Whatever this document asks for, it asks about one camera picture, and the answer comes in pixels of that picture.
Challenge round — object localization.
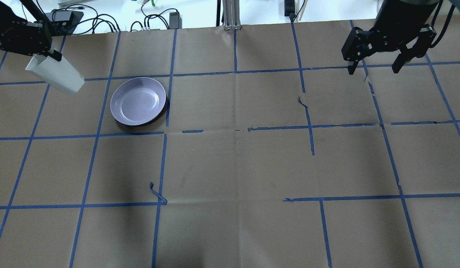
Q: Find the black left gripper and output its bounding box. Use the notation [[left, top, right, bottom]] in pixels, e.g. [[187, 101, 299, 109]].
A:
[[0, 21, 63, 62]]

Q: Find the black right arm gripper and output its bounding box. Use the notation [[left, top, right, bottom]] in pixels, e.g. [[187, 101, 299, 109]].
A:
[[342, 0, 439, 75]]

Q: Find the white faceted cup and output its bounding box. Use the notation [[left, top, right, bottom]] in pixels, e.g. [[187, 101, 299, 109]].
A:
[[25, 55, 85, 95]]

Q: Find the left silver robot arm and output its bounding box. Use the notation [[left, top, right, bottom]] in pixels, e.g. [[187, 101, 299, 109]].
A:
[[0, 0, 62, 61]]

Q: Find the lilac plate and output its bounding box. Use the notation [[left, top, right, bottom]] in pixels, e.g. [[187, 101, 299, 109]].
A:
[[110, 77, 167, 127]]

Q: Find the black power adapter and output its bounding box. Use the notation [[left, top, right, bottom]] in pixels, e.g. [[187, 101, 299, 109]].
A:
[[168, 11, 182, 29]]

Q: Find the brown paper table cover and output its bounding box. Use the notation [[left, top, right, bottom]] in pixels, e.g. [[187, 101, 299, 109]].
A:
[[0, 16, 460, 268]]

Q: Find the aluminium frame post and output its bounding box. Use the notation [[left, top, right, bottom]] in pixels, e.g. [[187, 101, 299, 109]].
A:
[[221, 0, 241, 31]]

